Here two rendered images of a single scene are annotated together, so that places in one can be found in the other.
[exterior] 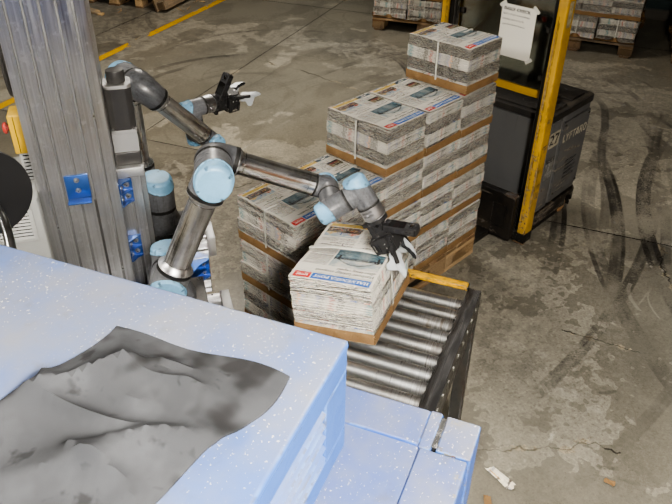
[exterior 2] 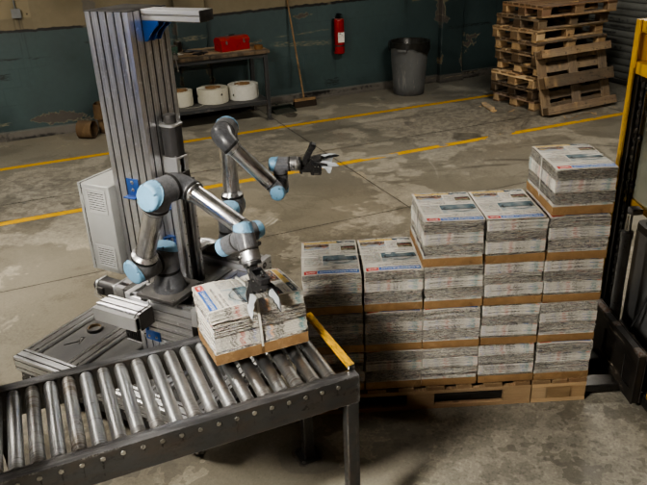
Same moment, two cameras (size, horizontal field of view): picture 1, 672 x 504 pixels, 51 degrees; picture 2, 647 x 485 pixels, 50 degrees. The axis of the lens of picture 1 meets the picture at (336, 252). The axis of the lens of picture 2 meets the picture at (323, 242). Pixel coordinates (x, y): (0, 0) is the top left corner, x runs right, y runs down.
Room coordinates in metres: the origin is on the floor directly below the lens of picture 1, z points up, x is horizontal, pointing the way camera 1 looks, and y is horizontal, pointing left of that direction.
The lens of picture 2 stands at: (0.52, -1.96, 2.33)
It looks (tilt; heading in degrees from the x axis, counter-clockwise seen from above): 25 degrees down; 46
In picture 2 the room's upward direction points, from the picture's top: 2 degrees counter-clockwise
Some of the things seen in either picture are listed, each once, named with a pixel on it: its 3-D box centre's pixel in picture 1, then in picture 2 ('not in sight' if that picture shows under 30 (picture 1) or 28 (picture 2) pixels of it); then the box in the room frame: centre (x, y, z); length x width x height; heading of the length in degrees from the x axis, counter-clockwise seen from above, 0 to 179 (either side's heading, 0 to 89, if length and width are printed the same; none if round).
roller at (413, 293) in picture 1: (402, 292); (309, 349); (2.09, -0.25, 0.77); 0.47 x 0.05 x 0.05; 68
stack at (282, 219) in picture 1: (353, 238); (416, 322); (3.00, -0.09, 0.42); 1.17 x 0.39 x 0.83; 137
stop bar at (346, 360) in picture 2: (412, 273); (328, 339); (2.16, -0.29, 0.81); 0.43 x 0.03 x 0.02; 68
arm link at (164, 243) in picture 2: (169, 260); (164, 255); (1.97, 0.56, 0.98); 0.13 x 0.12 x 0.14; 10
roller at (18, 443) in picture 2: not in sight; (14, 431); (1.06, 0.16, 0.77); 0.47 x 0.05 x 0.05; 68
